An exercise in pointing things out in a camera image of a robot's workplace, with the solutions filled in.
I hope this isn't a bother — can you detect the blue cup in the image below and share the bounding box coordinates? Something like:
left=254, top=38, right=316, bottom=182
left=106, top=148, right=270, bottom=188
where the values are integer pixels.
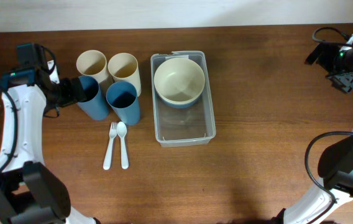
left=77, top=76, right=109, bottom=121
left=106, top=81, right=140, bottom=126

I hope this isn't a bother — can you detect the blue bowl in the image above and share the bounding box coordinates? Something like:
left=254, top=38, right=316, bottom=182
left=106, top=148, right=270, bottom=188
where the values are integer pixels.
left=161, top=98, right=199, bottom=109

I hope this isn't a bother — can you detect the cream bowl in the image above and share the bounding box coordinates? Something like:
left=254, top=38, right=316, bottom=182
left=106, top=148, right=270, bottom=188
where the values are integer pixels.
left=157, top=92, right=201, bottom=106
left=154, top=58, right=205, bottom=96

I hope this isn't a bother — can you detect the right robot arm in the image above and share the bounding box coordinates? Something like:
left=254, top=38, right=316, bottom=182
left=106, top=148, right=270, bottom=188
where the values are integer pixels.
left=271, top=32, right=353, bottom=224

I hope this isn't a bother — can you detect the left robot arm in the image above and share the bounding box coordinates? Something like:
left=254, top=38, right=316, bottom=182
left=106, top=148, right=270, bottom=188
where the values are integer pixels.
left=0, top=43, right=99, bottom=223

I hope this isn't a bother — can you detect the clear plastic container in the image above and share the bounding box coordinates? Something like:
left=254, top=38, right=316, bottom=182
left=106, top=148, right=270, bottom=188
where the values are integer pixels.
left=150, top=50, right=216, bottom=147

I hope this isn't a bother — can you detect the cream cup back left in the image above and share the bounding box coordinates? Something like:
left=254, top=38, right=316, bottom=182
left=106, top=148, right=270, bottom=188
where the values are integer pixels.
left=76, top=50, right=113, bottom=95

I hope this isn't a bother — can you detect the cream cup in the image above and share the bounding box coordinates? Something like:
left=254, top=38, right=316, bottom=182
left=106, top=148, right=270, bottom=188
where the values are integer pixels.
left=76, top=50, right=113, bottom=95
left=108, top=53, right=142, bottom=96

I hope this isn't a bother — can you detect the white plastic fork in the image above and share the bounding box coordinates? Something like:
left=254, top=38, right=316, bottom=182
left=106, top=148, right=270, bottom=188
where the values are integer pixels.
left=103, top=122, right=117, bottom=170

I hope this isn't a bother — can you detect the cream cup back right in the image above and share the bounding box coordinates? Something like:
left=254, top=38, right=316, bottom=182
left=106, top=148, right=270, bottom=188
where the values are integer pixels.
left=108, top=53, right=142, bottom=96

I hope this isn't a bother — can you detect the white plastic spoon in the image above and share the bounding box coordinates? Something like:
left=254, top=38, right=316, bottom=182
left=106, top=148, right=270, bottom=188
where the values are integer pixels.
left=116, top=121, right=129, bottom=169

